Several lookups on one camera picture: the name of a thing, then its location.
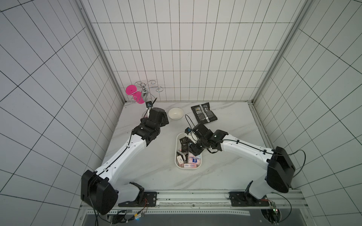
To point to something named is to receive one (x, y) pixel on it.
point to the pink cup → (131, 90)
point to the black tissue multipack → (202, 114)
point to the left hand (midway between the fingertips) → (155, 119)
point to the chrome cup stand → (146, 91)
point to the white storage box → (184, 159)
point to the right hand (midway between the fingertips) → (188, 147)
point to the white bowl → (176, 113)
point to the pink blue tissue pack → (195, 159)
